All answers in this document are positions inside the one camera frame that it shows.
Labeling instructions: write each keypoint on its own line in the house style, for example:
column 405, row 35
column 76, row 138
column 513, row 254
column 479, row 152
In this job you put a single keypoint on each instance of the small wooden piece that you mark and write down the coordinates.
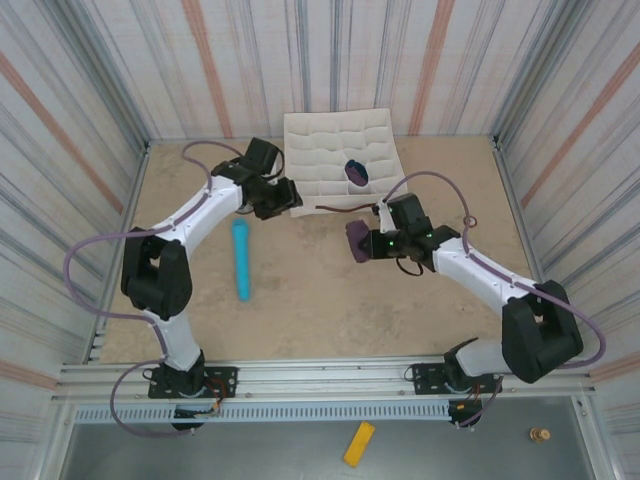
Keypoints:
column 539, row 434

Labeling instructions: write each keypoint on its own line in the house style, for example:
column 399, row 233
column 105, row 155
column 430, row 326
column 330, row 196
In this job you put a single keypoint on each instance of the aluminium side rail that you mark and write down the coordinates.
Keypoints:
column 121, row 250
column 515, row 200

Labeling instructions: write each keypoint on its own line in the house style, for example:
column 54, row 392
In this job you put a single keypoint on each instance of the teal plastic cylinder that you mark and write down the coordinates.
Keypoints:
column 242, row 260

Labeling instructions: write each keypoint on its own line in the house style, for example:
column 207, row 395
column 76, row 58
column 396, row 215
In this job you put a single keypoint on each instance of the purple sock beige toe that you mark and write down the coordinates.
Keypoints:
column 357, row 242
column 356, row 175

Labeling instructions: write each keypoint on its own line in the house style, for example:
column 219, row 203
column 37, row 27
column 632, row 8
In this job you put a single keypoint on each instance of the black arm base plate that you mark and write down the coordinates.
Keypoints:
column 225, row 380
column 422, row 380

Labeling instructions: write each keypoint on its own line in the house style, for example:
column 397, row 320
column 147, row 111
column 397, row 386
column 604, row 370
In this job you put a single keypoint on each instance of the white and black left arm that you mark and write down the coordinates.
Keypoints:
column 215, row 215

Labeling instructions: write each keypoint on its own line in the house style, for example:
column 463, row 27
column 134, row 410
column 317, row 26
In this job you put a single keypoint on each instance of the white fabric compartment organizer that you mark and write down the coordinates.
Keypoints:
column 320, row 150

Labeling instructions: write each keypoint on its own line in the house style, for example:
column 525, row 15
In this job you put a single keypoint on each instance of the aluminium mounting rail frame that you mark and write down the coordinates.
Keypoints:
column 325, row 380

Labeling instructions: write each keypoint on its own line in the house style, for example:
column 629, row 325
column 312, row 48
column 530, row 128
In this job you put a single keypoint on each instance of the yellow flat plastic piece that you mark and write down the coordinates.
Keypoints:
column 358, row 443

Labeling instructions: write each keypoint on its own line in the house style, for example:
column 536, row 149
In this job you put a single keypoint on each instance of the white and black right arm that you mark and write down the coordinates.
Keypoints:
column 475, row 285

